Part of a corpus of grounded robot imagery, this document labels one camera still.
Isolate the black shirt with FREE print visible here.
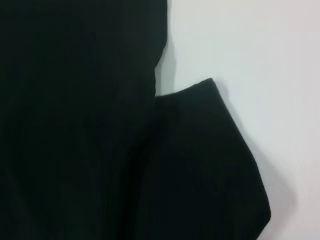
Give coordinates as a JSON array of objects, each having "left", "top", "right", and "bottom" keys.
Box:
[{"left": 0, "top": 0, "right": 272, "bottom": 240}]

